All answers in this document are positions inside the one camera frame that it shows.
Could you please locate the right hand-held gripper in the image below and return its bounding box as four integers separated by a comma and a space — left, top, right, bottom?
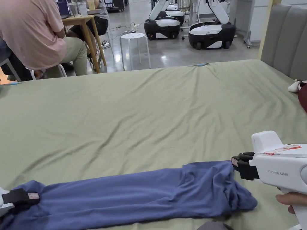
231, 130, 307, 230

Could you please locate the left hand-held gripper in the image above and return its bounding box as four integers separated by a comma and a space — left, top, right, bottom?
0, 187, 40, 209

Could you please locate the blue shirt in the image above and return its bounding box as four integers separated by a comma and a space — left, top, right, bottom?
0, 160, 258, 230

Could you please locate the person's right hand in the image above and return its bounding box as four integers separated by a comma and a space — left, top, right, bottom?
276, 192, 307, 215

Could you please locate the stuffed toy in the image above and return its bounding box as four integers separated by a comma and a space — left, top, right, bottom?
288, 79, 307, 110

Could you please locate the bed with pale green sheet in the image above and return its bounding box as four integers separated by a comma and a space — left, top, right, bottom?
0, 59, 307, 230

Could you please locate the white round stool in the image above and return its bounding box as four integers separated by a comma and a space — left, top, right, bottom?
25, 63, 68, 80
119, 32, 151, 71

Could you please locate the grey padded headboard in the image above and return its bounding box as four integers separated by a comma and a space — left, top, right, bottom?
260, 4, 307, 81

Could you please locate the black and white wheeled robot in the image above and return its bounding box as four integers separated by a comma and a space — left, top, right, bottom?
188, 0, 236, 51
165, 3, 185, 25
144, 0, 181, 41

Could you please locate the wooden table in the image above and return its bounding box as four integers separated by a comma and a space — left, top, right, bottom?
55, 0, 106, 74

